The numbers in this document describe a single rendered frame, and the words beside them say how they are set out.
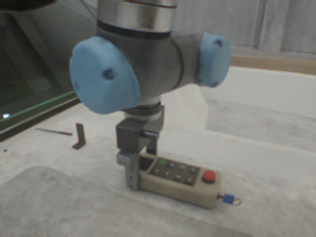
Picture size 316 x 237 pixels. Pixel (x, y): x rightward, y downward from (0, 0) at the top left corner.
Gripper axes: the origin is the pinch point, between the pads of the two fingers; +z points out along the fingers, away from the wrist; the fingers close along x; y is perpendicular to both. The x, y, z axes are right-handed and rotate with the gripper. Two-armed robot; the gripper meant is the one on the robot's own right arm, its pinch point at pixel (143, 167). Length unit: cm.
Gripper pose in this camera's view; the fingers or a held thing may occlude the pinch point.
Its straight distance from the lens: 50.9
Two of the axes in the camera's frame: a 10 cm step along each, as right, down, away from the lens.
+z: -0.2, 9.0, 4.3
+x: 3.8, -3.9, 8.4
